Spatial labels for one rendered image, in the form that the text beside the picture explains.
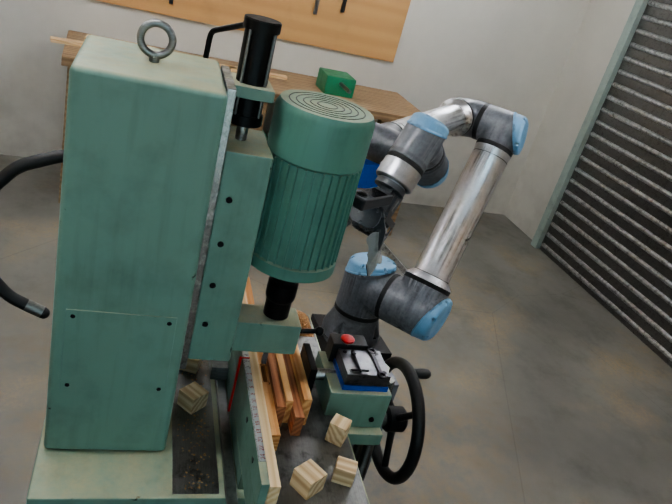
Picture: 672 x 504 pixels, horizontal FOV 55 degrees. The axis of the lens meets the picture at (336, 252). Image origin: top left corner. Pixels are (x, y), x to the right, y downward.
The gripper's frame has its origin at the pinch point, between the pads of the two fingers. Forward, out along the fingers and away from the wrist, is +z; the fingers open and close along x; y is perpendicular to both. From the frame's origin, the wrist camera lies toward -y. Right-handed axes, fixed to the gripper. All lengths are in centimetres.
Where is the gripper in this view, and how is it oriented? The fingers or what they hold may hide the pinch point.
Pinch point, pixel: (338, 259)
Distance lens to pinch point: 135.6
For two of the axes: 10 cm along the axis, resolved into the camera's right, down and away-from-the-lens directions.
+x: -7.7, -4.5, 4.5
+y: 3.4, 3.2, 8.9
